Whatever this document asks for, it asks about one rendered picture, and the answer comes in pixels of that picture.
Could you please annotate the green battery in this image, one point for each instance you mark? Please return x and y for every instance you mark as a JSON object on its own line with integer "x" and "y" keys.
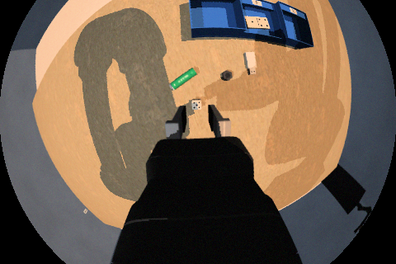
{"x": 182, "y": 79}

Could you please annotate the beige die with black pips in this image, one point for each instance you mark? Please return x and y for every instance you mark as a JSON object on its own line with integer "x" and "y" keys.
{"x": 196, "y": 104}

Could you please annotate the blue rack of bins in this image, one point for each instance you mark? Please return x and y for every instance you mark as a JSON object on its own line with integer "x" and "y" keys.
{"x": 229, "y": 17}

